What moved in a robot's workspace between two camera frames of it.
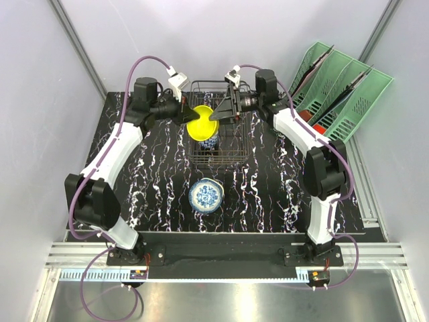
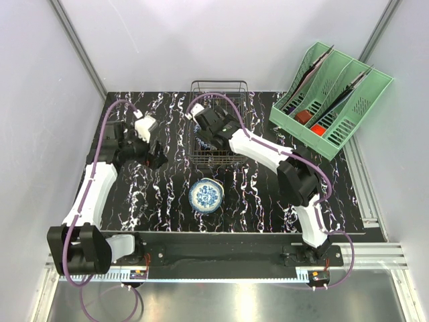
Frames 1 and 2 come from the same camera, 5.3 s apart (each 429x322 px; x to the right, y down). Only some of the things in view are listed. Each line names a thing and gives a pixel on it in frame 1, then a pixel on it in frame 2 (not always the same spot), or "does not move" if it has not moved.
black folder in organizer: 312,69 does not move
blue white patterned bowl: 206,195 does not move
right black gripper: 226,113 -> 202,135
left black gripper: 184,113 -> 155,161
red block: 319,128 does not move
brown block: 305,115 does not move
